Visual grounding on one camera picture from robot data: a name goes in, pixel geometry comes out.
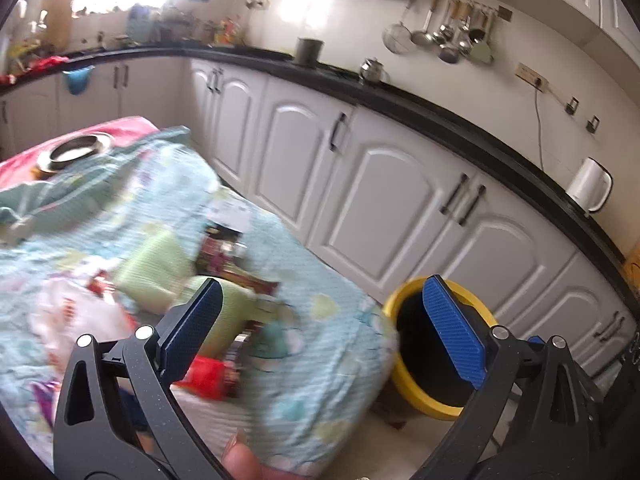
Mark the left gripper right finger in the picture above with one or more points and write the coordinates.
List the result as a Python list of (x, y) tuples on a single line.
[(528, 417)]

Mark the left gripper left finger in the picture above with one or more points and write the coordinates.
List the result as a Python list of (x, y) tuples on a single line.
[(93, 436)]

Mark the red cylindrical can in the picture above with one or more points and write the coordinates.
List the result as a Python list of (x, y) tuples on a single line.
[(211, 379)]

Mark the green waffle cloth bundle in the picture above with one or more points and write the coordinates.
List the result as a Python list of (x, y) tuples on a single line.
[(159, 276)]

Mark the dark snack wrapper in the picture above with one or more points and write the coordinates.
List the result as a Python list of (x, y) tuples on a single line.
[(220, 254)]

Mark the yellow trash bin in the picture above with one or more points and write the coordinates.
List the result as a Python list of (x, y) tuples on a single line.
[(424, 381)]

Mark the black kitchen countertop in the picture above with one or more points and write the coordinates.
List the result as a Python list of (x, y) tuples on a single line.
[(446, 128)]

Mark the left hand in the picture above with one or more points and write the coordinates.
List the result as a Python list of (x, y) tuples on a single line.
[(243, 464)]

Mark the white plastic wrapper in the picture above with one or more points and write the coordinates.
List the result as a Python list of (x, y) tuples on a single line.
[(66, 309)]

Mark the light blue cartoon bedsheet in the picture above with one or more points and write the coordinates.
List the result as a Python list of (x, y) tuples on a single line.
[(117, 240)]

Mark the white electric kettle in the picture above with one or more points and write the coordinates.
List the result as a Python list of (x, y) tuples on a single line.
[(591, 186)]

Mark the pink blanket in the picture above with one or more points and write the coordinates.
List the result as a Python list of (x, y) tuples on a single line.
[(34, 163)]

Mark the metal round tray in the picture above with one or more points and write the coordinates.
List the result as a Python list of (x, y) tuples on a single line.
[(74, 150)]

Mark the blue hanging cloth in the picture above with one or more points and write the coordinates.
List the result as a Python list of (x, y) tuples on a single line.
[(77, 81)]

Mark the red cloth on counter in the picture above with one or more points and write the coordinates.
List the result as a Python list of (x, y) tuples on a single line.
[(41, 64)]

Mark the green spatula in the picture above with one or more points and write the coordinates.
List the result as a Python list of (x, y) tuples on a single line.
[(481, 49)]

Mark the small steel teapot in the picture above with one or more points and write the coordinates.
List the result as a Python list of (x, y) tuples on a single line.
[(372, 71)]

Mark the steel ladle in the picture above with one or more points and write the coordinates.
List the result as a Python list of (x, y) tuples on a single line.
[(422, 38)]

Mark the dark metal canister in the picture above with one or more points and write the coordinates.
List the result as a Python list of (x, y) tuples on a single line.
[(307, 52)]

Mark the wall power socket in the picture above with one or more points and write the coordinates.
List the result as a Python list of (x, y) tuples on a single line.
[(530, 76)]

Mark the wire mesh strainer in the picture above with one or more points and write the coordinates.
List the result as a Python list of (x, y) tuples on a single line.
[(397, 37)]

